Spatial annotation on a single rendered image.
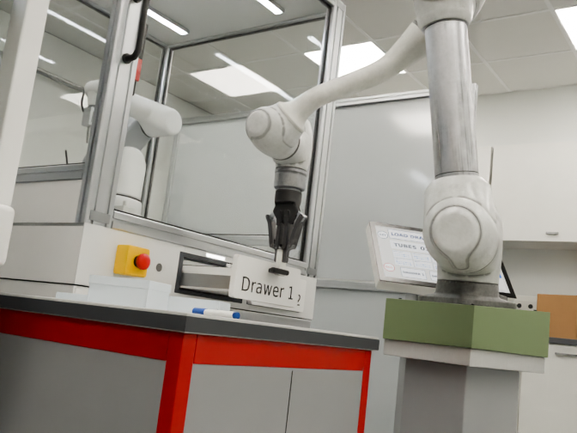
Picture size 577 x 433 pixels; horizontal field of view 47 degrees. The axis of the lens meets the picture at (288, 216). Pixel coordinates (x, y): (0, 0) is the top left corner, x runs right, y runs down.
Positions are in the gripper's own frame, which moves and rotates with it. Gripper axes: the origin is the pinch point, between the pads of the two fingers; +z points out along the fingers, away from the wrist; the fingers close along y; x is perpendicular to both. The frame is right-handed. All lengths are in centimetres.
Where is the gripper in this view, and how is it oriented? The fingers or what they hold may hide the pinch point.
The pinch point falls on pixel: (281, 262)
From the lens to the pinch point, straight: 184.5
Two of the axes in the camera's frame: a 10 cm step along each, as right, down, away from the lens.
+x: -5.7, -2.0, -8.0
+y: -8.2, 0.1, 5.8
